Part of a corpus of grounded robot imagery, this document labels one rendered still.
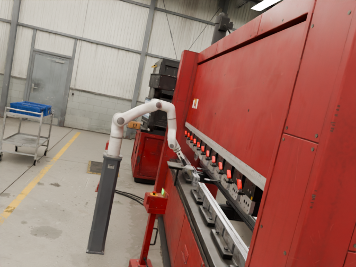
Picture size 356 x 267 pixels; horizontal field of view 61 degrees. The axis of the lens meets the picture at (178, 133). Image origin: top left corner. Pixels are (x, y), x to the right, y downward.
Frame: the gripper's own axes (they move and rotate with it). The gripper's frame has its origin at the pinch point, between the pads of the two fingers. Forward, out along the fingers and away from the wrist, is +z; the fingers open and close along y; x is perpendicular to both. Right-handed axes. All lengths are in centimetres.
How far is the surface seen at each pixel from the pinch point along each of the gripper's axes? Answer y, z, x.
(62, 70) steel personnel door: 651, -300, 246
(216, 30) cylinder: 57, -110, -104
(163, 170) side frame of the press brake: 84, 14, 36
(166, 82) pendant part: 98, -88, -22
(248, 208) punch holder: -161, 1, -30
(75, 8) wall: 656, -444, 117
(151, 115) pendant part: 92, -58, 15
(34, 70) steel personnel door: 637, -340, 318
